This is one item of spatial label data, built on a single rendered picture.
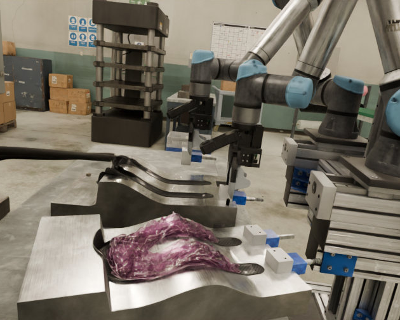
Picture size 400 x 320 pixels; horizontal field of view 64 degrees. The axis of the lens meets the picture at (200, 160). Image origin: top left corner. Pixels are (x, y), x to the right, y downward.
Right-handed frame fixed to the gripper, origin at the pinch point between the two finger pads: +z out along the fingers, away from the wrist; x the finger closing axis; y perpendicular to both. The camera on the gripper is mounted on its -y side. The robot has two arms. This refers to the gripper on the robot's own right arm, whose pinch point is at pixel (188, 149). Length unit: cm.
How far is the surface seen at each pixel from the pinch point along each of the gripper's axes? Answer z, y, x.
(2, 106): 54, -283, 383
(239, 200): 5.7, 15.4, -31.3
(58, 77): 17, -286, 606
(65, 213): 11.4, -31.8, -36.1
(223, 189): 3.0, 10.6, -30.9
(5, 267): 15, -37, -57
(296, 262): 8, 24, -57
